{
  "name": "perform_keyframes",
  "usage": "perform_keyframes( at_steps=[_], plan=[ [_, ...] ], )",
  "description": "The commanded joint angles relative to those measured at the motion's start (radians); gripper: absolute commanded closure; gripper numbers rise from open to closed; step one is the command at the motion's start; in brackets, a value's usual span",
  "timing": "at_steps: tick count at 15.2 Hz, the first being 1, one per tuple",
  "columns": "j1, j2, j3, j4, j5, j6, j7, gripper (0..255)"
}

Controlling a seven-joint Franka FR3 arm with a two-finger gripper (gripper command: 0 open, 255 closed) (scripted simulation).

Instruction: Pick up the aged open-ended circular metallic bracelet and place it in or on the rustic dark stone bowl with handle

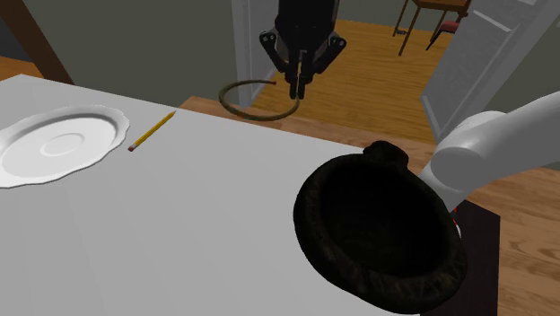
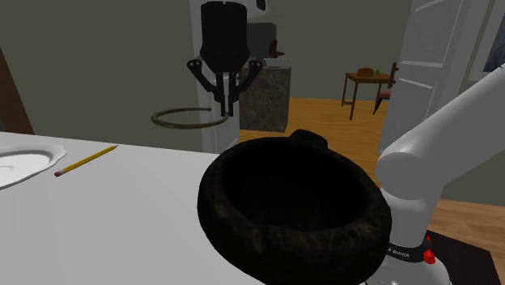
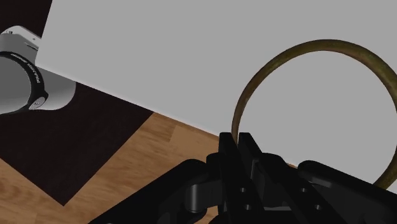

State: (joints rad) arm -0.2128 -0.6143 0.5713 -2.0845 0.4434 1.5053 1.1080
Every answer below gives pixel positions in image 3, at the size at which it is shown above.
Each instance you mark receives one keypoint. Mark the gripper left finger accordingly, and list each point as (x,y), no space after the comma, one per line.
(229,173)

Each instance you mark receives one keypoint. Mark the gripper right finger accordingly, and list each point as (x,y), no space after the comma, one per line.
(279,186)

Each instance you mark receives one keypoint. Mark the dark robot stand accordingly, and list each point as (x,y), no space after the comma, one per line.
(77,139)

